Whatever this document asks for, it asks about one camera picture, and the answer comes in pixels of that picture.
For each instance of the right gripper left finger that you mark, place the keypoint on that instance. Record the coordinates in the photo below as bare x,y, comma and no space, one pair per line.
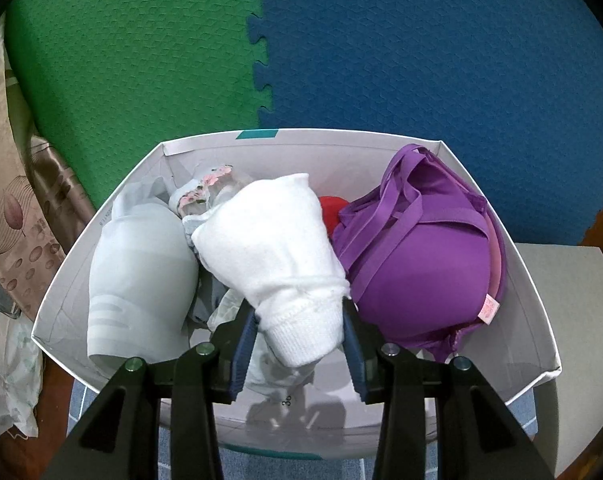
245,329

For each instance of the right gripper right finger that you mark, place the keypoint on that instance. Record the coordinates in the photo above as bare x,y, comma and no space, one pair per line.
353,351

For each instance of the purple bra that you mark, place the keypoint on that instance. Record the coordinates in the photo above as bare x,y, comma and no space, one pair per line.
423,254

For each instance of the white sock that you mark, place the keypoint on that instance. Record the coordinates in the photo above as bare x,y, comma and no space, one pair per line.
269,244

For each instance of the red underwear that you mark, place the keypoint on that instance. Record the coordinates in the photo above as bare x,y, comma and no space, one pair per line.
331,207

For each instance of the white bra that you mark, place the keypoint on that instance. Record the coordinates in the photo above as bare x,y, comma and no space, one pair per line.
143,279

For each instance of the floral white underwear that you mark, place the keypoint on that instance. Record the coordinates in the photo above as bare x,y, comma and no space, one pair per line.
198,199

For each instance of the grey white underwear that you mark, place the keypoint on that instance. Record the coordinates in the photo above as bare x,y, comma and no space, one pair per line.
214,304

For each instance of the blue checked cloth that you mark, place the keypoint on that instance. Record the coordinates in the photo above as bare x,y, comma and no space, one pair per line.
239,465

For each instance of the brown satin curtain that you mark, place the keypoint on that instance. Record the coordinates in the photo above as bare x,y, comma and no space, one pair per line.
64,202

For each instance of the white patterned sheet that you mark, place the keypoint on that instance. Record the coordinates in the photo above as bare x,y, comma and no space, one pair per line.
21,376

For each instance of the beige floral curtain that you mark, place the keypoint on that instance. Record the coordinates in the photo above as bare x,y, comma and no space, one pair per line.
30,253

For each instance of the blue foam mat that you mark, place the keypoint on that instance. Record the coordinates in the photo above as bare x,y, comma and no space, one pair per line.
514,87

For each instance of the green foam mat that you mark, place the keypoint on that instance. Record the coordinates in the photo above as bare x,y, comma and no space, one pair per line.
107,80

